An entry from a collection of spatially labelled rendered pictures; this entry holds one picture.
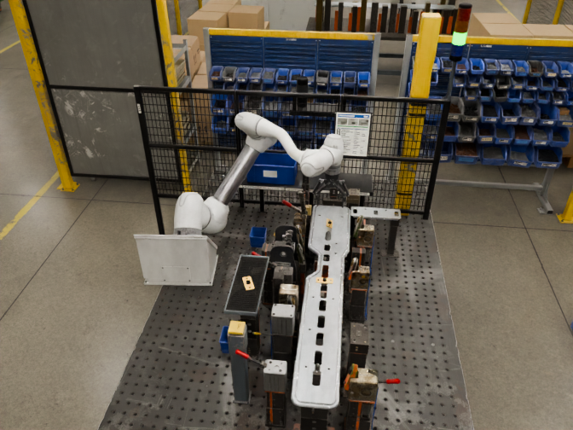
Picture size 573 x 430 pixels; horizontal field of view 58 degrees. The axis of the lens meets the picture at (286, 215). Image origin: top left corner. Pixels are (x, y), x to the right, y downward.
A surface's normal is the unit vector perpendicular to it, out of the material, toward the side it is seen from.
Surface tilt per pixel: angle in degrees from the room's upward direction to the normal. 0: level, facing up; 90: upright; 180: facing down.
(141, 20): 90
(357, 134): 90
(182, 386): 0
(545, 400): 0
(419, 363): 0
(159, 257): 90
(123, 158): 96
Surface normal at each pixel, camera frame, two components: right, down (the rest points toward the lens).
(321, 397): 0.00, -0.82
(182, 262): -0.03, 0.58
